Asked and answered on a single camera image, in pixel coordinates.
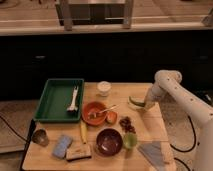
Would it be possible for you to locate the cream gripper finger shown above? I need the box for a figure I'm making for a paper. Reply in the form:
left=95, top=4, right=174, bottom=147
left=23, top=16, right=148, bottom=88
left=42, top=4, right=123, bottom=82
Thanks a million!
left=144, top=100, right=155, bottom=110

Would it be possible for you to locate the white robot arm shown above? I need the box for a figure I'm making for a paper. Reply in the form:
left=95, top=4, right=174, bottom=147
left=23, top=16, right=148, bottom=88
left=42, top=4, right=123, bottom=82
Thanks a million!
left=145, top=70, right=213, bottom=171

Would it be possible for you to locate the purple bowl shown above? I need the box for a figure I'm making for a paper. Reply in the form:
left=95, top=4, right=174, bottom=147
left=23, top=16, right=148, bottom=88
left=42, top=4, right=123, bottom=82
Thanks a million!
left=96, top=128, right=123, bottom=156

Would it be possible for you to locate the orange bowl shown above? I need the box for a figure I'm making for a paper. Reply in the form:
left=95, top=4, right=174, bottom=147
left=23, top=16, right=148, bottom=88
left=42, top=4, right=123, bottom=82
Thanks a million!
left=82, top=101, right=106, bottom=126

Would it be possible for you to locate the brown dried food pile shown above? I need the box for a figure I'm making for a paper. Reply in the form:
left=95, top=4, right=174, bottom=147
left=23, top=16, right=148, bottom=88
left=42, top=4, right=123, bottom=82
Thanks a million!
left=119, top=117, right=136, bottom=133

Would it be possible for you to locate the orange fruit piece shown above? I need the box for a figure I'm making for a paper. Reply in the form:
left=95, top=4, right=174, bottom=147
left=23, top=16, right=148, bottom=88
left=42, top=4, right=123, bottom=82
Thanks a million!
left=106, top=111, right=117, bottom=124

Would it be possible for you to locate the small green cup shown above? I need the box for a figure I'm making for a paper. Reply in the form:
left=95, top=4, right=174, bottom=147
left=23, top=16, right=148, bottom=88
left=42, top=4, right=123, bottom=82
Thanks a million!
left=123, top=132, right=137, bottom=149

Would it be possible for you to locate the grey folded cloth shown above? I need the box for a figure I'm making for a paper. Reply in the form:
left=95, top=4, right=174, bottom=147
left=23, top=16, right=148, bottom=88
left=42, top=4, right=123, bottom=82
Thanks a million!
left=138, top=141, right=166, bottom=171

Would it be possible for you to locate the white cup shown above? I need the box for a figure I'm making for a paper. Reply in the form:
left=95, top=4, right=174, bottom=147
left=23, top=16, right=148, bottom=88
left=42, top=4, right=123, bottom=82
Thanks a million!
left=97, top=81, right=111, bottom=97

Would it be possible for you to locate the metal spoon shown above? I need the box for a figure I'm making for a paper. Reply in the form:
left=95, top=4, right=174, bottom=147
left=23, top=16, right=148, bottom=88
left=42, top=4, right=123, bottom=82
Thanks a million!
left=88, top=105, right=117, bottom=118

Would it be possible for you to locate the yellow banana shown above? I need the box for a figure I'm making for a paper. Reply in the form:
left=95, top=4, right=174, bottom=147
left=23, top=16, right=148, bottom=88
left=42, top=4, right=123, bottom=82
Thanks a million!
left=80, top=120, right=87, bottom=144

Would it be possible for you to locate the white spatula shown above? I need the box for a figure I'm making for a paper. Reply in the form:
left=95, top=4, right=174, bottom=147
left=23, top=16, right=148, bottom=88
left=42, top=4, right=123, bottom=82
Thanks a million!
left=67, top=86, right=78, bottom=112

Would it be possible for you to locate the brown wooden block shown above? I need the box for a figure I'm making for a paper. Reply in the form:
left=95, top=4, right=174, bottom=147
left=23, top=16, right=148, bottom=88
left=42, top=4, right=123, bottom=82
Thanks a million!
left=66, top=144, right=91, bottom=161

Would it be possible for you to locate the green plastic tray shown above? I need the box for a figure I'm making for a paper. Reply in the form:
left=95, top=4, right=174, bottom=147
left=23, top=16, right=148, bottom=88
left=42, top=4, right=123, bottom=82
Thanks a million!
left=34, top=78, right=84, bottom=123

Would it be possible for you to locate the blue sponge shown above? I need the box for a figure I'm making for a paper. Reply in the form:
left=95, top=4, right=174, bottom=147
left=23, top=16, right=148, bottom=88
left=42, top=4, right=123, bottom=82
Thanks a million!
left=52, top=135, right=73, bottom=158

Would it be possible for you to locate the black cable right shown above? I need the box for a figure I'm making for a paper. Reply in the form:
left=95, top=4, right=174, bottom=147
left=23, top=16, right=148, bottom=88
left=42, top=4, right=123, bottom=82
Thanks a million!
left=170, top=114, right=198, bottom=171

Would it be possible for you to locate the black cable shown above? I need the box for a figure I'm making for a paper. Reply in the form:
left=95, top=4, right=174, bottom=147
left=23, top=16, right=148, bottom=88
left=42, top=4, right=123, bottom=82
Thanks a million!
left=170, top=114, right=198, bottom=171
left=0, top=114, right=37, bottom=171

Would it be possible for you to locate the wooden chair frame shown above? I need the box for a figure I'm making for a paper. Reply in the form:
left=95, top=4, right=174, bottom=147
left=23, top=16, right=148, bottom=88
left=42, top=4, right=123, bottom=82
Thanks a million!
left=55, top=0, right=134, bottom=31

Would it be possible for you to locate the black cable left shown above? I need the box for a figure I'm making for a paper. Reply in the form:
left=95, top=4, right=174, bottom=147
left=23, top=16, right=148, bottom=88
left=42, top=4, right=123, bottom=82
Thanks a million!
left=0, top=114, right=37, bottom=171

